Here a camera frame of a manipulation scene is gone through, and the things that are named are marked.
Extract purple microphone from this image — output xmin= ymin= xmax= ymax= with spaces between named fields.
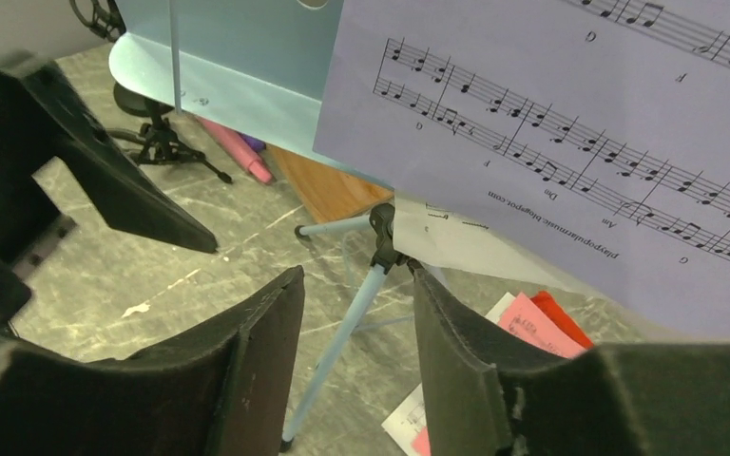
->
xmin=239 ymin=132 xmax=267 ymax=153

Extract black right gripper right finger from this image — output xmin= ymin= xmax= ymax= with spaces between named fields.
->
xmin=412 ymin=265 xmax=730 ymax=455

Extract red sheet music papers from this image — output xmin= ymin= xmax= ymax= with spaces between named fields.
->
xmin=530 ymin=291 xmax=595 ymax=349

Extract wooden board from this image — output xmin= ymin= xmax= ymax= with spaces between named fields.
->
xmin=267 ymin=144 xmax=394 ymax=223

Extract pink sheet music page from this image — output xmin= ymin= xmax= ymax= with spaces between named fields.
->
xmin=413 ymin=293 xmax=585 ymax=455

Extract black tripod mic stand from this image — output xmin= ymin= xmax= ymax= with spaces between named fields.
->
xmin=106 ymin=0 xmax=235 ymax=185

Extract black round-base mic stand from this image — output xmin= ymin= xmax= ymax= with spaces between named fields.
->
xmin=112 ymin=83 xmax=174 ymax=118

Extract white sheet music page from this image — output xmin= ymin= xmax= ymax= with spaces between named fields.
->
xmin=382 ymin=196 xmax=569 ymax=455

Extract light blue music stand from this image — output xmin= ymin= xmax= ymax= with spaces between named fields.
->
xmin=107 ymin=0 xmax=451 ymax=454

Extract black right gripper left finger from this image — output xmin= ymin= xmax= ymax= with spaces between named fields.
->
xmin=0 ymin=266 xmax=305 ymax=455

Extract pink microphone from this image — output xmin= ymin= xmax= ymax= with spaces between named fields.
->
xmin=196 ymin=117 xmax=273 ymax=184

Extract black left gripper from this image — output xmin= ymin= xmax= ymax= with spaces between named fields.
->
xmin=0 ymin=53 xmax=218 ymax=339

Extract lavender sheet music page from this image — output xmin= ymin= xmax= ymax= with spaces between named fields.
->
xmin=315 ymin=1 xmax=730 ymax=336

